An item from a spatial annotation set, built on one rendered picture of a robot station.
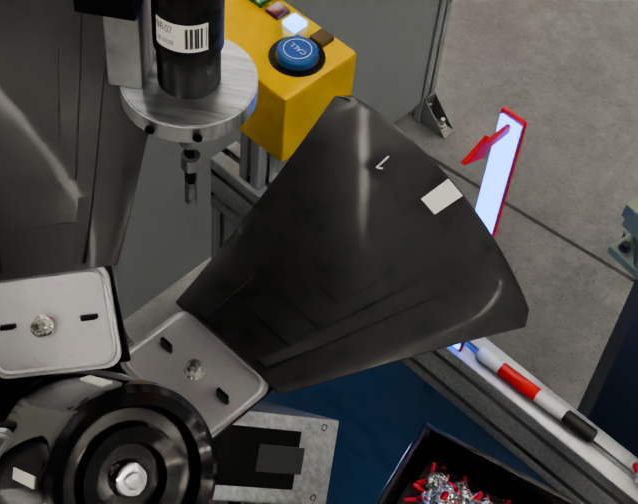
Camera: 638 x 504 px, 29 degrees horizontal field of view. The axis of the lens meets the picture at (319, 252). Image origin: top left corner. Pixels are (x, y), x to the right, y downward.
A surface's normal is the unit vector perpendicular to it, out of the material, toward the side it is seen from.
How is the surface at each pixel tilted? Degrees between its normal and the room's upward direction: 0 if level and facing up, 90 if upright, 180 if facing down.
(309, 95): 90
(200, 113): 0
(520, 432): 90
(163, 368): 0
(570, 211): 0
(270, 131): 90
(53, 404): 41
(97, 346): 48
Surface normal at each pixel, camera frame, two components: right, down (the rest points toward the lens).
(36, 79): -0.04, 0.07
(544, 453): -0.69, 0.54
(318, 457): 0.59, 0.05
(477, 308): 0.43, -0.38
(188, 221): 0.72, 0.58
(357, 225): 0.20, -0.47
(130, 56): -0.16, 0.77
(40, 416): -0.60, -0.64
